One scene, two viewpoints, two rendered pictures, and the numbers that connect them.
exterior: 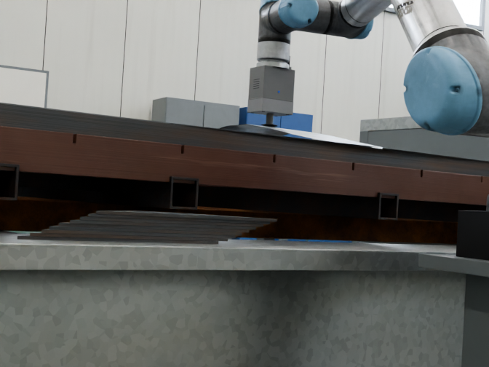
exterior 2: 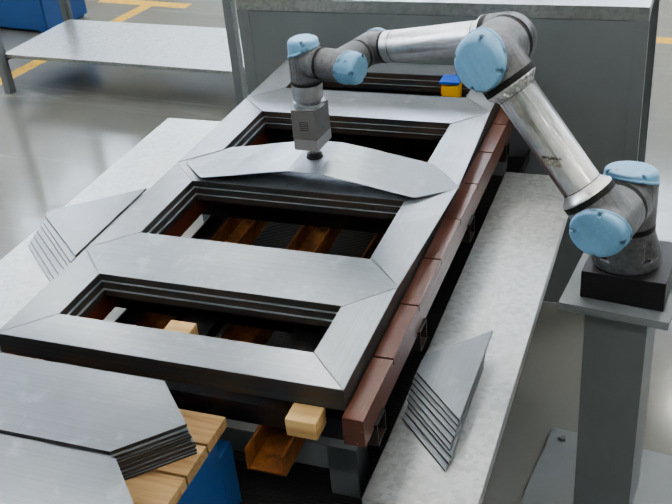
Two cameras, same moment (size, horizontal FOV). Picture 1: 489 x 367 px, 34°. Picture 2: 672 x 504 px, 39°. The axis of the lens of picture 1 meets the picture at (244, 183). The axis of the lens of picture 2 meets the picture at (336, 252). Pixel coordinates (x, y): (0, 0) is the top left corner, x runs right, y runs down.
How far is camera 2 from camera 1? 1.62 m
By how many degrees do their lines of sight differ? 45
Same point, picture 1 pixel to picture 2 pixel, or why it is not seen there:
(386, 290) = not seen: hidden behind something
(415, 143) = (311, 26)
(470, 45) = (617, 200)
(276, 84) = (321, 121)
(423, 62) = (593, 221)
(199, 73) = not seen: outside the picture
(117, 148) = (403, 344)
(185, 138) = (402, 289)
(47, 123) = (366, 357)
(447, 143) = (350, 28)
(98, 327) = not seen: hidden behind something
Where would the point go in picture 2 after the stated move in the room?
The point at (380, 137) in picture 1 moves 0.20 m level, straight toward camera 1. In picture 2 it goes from (266, 18) to (290, 33)
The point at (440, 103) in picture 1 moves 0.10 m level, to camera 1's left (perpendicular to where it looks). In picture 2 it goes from (610, 248) to (575, 267)
